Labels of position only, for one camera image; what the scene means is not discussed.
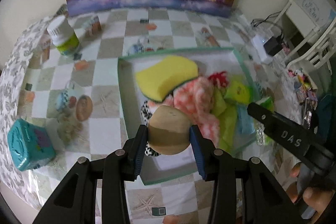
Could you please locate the checkered printed tablecloth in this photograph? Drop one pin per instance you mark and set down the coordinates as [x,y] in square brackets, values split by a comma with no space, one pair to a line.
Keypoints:
[170,182]

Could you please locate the person's right hand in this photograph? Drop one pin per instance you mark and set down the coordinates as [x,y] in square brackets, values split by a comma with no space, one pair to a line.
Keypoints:
[314,197]

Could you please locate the white power strip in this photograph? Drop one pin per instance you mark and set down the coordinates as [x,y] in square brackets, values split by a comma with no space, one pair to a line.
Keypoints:
[258,43]

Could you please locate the black power adapter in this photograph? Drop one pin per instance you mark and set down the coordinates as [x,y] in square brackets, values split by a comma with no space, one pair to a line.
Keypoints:
[272,46]

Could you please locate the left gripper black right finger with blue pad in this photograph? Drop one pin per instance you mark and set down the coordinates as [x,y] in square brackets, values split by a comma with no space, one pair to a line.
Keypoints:
[264,200]

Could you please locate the pink white knitted cloth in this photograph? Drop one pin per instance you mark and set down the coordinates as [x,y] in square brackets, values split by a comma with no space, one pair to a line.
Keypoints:
[195,99]

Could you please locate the black white patterned cloth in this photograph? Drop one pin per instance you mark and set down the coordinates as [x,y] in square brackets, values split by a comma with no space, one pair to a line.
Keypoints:
[146,115]

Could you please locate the yellow sponge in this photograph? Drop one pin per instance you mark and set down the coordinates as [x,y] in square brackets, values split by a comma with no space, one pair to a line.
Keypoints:
[159,80]

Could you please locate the light blue face mask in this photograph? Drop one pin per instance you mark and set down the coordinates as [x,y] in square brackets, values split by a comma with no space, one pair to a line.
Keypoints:
[245,125]

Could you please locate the teal plastic box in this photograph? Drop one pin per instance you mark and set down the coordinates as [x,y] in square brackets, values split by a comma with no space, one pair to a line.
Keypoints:
[29,145]

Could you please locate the white chair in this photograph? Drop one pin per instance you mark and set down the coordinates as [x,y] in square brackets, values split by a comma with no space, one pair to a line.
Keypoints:
[315,21]

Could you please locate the white bottle, green label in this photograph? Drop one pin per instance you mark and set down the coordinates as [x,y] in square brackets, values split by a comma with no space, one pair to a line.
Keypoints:
[63,36]

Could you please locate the teal-rimmed white tray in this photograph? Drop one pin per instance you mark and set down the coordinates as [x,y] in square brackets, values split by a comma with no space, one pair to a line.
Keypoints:
[219,65]

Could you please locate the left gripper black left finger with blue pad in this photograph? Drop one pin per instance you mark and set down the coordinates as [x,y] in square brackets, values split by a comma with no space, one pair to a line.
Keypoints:
[74,199]

